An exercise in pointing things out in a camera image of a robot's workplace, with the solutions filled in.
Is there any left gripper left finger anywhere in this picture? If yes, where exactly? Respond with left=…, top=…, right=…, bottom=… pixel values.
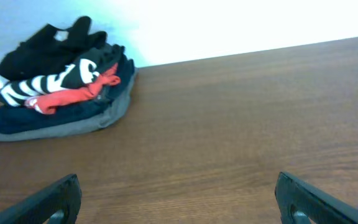
left=0, top=174, right=82, bottom=224

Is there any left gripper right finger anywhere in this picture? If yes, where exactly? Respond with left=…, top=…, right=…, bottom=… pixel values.
left=275, top=172, right=358, bottom=224

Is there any black t-shirt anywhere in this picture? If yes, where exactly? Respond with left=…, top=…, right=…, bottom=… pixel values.
left=0, top=16, right=108, bottom=81

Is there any navy folded shirt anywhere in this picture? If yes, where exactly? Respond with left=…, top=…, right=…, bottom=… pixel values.
left=0, top=55, right=135, bottom=134

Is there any red folded shirt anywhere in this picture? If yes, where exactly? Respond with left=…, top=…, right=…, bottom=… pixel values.
left=24, top=63, right=121, bottom=115

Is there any grey folded shirt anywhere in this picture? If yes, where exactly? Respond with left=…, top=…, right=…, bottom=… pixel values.
left=0, top=68, right=138, bottom=142

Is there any black Nike folded shirt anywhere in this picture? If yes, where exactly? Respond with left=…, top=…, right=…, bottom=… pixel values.
left=0, top=44, right=125, bottom=107

